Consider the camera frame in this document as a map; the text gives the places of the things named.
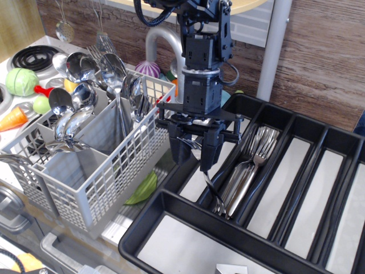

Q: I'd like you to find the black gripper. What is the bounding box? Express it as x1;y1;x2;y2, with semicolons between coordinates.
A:
156;68;242;172

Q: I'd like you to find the silver fork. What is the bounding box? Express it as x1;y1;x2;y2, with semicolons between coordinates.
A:
177;137;226;216

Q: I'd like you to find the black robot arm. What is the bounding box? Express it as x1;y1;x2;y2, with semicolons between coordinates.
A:
133;1;242;172

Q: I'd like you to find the stack of forks in tray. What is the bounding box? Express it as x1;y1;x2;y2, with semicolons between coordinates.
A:
221;126;279;219

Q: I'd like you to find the black cutlery tray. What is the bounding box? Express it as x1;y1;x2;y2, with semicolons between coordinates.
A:
118;94;364;273

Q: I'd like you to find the grey plastic cutlery basket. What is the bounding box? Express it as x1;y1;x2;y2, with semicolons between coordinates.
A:
0;67;178;240

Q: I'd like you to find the light blue toy cup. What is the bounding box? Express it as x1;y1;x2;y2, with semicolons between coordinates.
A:
221;90;230;106

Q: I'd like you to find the green toy leaf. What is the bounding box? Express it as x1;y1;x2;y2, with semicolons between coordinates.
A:
124;171;157;206

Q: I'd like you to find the purple toy onion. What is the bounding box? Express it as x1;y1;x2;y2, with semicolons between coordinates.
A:
135;61;160;78

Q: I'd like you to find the large silver serving spoon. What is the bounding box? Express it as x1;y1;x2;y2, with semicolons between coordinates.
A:
100;53;132;139

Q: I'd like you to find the silver sink faucet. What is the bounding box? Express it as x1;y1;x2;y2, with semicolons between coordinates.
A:
145;26;185;103

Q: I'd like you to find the silver spoon lower left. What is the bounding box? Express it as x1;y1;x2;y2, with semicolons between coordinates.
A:
46;109;93;153

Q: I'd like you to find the hanging slotted spatula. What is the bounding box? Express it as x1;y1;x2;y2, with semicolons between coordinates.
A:
91;1;116;54

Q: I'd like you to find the large silver ladle spoon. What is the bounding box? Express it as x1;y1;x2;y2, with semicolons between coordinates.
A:
66;52;107;91

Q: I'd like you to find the yellow toy fruit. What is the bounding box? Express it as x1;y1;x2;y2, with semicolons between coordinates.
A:
63;78;79;93

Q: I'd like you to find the grey metal pole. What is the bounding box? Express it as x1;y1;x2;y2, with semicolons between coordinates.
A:
256;0;292;102

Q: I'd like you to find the light green toy fruit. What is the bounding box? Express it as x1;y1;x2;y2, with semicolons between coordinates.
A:
33;95;51;114

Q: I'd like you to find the hanging perforated skimmer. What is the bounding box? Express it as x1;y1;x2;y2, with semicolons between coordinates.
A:
55;0;75;43

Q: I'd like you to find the orange toy carrot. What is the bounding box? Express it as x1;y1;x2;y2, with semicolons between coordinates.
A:
1;107;28;132

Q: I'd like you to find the black stove coil burner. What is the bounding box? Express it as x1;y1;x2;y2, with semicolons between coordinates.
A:
11;45;60;72

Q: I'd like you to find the green toy cabbage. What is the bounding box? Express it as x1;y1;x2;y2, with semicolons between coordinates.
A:
5;68;39;96

